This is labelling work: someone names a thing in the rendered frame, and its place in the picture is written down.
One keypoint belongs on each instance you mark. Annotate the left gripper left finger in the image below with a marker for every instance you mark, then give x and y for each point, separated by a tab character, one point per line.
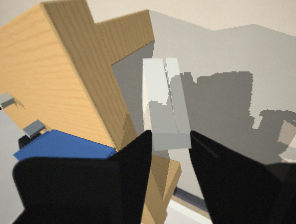
119	185

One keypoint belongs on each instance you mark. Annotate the small white cube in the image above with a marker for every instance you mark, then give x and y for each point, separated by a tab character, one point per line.
6	100

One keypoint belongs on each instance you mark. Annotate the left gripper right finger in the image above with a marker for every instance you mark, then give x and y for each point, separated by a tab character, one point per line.
237	189

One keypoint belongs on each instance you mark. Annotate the blue open tray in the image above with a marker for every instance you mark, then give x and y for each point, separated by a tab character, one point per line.
60	144

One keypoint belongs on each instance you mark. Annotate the black rectangular block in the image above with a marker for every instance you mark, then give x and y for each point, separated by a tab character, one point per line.
25	140

